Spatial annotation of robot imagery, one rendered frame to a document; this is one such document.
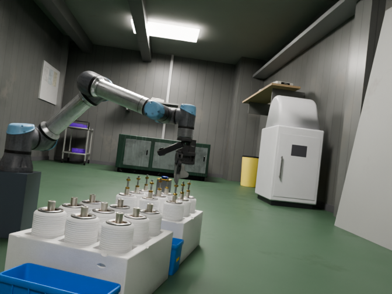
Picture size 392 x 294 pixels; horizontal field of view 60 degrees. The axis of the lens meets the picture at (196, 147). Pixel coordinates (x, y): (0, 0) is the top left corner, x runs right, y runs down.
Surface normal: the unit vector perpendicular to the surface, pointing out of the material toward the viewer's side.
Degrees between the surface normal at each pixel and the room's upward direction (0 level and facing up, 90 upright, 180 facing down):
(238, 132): 90
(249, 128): 90
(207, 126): 90
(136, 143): 90
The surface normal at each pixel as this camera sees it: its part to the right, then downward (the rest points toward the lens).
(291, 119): 0.12, -0.33
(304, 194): 0.09, -0.01
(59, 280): -0.25, -0.09
